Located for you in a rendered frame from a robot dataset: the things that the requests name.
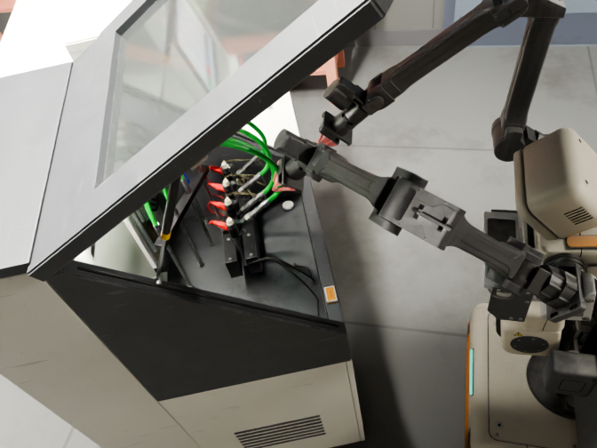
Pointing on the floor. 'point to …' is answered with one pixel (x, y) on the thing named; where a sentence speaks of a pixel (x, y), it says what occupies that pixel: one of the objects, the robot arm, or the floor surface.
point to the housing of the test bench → (45, 327)
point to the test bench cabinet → (275, 412)
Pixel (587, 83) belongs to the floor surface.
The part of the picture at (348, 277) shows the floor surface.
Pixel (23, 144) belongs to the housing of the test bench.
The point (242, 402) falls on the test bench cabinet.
